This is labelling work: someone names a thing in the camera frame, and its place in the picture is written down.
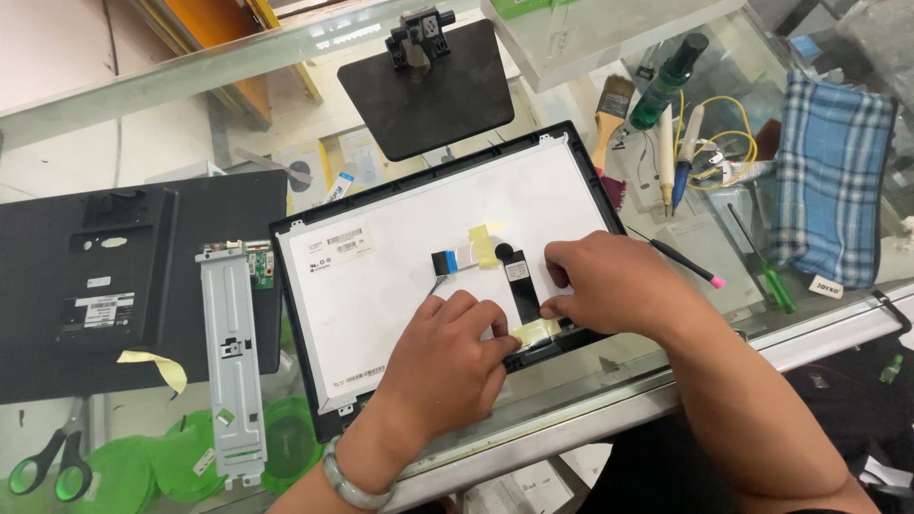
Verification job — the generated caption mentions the person's right hand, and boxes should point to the person's right hand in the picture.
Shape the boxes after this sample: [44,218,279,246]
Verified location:
[539,230,716,344]

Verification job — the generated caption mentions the person's left hand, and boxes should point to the person's left hand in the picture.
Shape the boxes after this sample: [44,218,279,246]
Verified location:
[341,289,523,478]

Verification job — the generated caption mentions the yellow tape strip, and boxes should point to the yellow tape strip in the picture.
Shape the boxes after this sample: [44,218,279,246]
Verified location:
[510,318,566,348]

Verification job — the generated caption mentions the black spudger pink tip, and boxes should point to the black spudger pink tip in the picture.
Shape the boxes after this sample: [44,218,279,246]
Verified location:
[626,225,727,290]

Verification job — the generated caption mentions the grey flat box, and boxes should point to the grey flat box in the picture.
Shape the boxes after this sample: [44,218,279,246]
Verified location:
[656,213,765,312]

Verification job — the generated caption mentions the ivory pen tool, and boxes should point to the ivory pen tool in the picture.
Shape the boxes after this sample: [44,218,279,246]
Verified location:
[657,106,677,218]

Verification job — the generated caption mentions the yellow tape patch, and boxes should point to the yellow tape patch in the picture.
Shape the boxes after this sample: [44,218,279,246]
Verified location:
[467,223,505,270]

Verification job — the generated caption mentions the white and blue pen tool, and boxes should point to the white and blue pen tool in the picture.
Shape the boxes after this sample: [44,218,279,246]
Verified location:
[671,103,706,216]

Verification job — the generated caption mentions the green plastic disc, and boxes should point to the green plastic disc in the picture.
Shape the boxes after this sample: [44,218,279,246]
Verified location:
[84,437,162,514]
[260,396,326,495]
[153,410,229,502]

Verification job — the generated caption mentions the white tube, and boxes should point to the white tube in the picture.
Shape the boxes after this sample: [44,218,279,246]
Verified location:
[721,158,776,184]

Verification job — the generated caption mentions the green bottle black cap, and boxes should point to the green bottle black cap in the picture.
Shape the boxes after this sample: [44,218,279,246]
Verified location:
[628,32,710,132]

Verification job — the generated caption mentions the small green circuit board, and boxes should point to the small green circuit board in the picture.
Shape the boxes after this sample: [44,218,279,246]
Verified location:
[246,240,277,290]

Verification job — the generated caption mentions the blue plaid cloth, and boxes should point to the blue plaid cloth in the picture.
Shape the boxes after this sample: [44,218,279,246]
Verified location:
[770,69,898,290]

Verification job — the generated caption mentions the clear acrylic box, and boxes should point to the clear acrylic box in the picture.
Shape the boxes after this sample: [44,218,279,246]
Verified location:
[480,0,748,94]

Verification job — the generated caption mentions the black metal clamp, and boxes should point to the black metal clamp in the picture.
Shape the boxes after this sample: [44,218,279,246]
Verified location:
[872,289,914,337]

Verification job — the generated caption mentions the black monitor stand base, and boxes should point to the black monitor stand base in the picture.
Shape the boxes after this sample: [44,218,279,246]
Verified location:
[337,6,516,163]

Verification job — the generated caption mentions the curled yellow tape piece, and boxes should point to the curled yellow tape piece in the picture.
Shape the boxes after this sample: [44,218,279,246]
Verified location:
[116,350,188,395]

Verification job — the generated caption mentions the black monitor back cover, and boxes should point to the black monitor back cover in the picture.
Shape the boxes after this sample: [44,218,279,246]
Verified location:
[0,170,288,405]

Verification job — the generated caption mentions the wooden furniture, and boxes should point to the wooden furniture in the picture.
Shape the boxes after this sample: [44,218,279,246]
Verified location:
[136,0,324,131]

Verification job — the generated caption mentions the white display panel black frame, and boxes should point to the white display panel black frame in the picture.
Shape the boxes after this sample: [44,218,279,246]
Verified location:
[269,120,629,444]

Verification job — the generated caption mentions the black flex cable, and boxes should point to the black flex cable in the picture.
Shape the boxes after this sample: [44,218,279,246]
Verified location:
[495,243,545,326]

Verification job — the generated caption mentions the white ribbon cable blue end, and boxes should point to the white ribbon cable blue end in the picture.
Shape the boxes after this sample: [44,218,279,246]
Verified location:
[430,246,488,278]

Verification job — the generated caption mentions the pale green jade bracelet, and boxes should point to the pale green jade bracelet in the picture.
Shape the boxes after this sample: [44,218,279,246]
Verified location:
[321,435,398,511]

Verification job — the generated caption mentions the green handled screwdriver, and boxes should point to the green handled screwdriver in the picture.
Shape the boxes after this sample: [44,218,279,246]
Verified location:
[727,203,798,315]

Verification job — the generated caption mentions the wooden handled paintbrush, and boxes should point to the wooden handled paintbrush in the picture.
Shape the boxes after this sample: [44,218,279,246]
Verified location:
[591,74,636,177]

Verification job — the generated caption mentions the yellow cable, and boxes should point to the yellow cable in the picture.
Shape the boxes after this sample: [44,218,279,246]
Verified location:
[674,89,758,191]

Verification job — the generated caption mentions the silver metal bracket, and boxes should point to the silver metal bracket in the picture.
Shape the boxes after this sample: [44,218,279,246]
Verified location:
[195,243,268,491]

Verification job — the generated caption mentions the green handled scissors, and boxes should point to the green handled scissors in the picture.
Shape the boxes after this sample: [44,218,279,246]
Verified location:
[7,396,94,503]

